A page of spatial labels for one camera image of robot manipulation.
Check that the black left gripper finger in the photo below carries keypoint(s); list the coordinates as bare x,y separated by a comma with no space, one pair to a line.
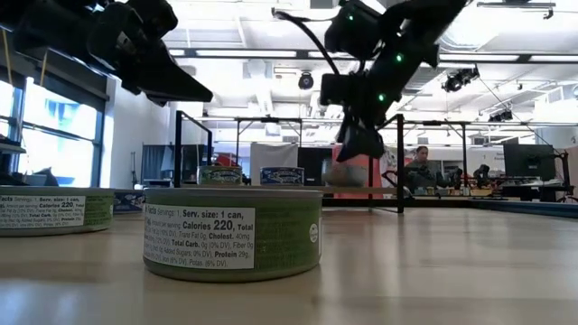
160,101
176,83

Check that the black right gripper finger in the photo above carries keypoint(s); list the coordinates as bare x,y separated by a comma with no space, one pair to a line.
352,142
374,144

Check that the yellowfin tuna can teal label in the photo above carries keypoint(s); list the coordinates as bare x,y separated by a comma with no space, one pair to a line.
345,177

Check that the blue label seafood can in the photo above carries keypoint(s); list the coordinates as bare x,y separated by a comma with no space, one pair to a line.
128,202
282,176

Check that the green label seafood can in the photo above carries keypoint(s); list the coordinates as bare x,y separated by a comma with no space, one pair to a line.
97,212
280,234
220,176

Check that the black background robot arm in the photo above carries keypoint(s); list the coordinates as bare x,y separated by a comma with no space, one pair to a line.
481,173

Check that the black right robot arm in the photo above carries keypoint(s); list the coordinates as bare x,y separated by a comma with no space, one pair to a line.
420,27

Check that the white printed banner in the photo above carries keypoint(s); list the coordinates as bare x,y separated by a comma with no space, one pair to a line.
389,167

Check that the salmon partition panel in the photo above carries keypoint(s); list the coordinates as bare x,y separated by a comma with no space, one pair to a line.
375,173

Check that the black partition panel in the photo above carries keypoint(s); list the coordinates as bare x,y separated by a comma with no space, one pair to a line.
314,164

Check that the person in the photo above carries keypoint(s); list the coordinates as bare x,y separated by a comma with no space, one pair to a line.
422,169

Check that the grey blue cabinet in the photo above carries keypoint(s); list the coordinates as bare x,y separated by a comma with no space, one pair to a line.
153,162

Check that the long ceiling light strip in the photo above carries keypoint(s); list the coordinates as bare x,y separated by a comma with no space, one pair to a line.
246,53

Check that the white partition panel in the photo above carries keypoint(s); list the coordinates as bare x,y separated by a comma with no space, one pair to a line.
273,155

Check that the black ceiling spotlight cluster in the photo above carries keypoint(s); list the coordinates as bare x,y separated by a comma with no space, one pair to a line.
460,79

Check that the large room window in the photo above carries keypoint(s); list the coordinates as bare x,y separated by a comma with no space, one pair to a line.
58,149

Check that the black computer monitor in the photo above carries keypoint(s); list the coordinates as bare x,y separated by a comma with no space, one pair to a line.
528,162

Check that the dark background desk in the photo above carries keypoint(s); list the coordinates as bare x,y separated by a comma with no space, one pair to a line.
537,192

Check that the wooden shelf black metal frame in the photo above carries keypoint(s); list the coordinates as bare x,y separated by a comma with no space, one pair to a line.
400,158

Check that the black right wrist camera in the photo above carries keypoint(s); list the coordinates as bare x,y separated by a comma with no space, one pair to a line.
338,90

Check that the black ceiling dome camera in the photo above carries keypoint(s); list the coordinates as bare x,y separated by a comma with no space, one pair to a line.
305,81

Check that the black background rig frame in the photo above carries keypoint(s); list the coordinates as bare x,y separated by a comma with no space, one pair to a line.
271,120
464,149

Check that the black metal table frame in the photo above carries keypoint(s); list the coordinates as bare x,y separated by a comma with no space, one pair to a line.
451,203

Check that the black ceiling rail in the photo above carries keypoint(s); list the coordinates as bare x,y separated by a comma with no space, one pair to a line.
515,5

